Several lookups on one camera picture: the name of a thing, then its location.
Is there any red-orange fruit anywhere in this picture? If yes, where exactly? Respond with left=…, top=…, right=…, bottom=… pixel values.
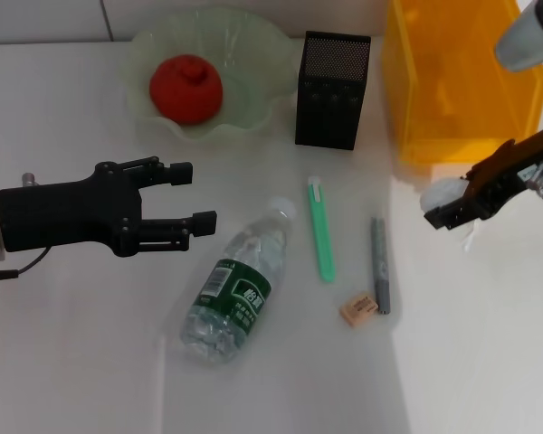
left=148, top=53, right=224, bottom=126

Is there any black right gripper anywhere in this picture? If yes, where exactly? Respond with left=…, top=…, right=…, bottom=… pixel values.
left=424, top=124, right=543, bottom=232

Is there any grey right gripper cable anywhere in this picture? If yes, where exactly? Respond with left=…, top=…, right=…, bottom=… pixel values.
left=518, top=158, right=543, bottom=210

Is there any green glass fruit plate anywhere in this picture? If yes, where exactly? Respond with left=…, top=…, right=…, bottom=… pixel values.
left=129, top=6, right=300, bottom=145

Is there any grey marker pen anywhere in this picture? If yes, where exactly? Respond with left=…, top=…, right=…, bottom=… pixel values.
left=370, top=216, right=393, bottom=316

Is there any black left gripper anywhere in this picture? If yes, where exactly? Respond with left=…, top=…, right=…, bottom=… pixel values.
left=0, top=156, right=219, bottom=258

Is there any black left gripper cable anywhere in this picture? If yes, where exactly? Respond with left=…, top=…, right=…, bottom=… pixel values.
left=0, top=246, right=52, bottom=284

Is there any white paper ball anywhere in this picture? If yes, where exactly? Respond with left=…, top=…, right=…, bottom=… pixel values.
left=419, top=175, right=481, bottom=253

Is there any yellow plastic bin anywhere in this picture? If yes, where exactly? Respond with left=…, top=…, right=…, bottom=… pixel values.
left=379, top=0, right=543, bottom=165

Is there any beige eraser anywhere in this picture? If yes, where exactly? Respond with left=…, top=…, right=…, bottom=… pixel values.
left=338, top=292, right=380, bottom=326

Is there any black mesh pen holder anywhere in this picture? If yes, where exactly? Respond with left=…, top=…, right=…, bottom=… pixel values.
left=294, top=30, right=372, bottom=152

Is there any green label water bottle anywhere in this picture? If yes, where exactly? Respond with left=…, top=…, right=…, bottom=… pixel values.
left=179, top=195, right=298, bottom=366

